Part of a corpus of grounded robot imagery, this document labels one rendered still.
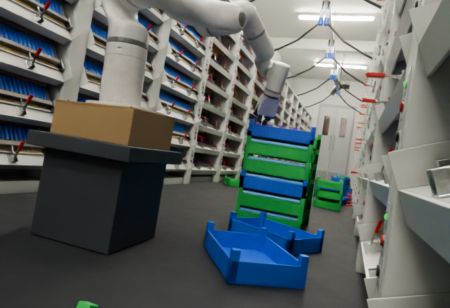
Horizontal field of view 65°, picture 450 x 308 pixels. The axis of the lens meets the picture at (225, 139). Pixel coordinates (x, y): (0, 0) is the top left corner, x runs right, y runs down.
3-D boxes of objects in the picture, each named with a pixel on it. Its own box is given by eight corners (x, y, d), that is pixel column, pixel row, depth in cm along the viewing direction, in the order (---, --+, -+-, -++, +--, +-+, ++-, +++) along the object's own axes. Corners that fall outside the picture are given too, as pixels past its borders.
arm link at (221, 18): (106, 5, 104) (139, -4, 94) (108, -36, 103) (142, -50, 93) (219, 41, 142) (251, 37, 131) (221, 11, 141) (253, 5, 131)
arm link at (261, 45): (234, 32, 160) (261, 81, 179) (252, 40, 147) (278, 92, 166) (250, 20, 160) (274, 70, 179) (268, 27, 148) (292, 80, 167)
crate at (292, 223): (233, 221, 160) (236, 204, 160) (240, 215, 179) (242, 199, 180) (299, 235, 154) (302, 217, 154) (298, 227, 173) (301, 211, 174)
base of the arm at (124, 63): (70, 102, 101) (79, 38, 101) (119, 110, 118) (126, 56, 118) (119, 106, 92) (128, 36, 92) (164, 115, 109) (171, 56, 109)
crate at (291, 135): (247, 134, 161) (250, 118, 162) (252, 138, 181) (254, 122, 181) (313, 144, 155) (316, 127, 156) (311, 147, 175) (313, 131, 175)
